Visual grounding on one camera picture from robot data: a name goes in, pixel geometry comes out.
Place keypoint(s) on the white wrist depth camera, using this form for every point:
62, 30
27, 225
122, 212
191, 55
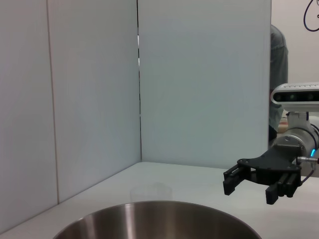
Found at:
294, 95

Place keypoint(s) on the stainless steel mixing bowl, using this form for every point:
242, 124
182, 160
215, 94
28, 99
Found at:
154, 221

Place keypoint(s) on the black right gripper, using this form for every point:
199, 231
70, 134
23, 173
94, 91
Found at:
274, 164

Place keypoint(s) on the person in blue shirt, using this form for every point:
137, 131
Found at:
277, 62

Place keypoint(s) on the clear plastic cup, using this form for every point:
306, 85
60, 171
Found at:
149, 193

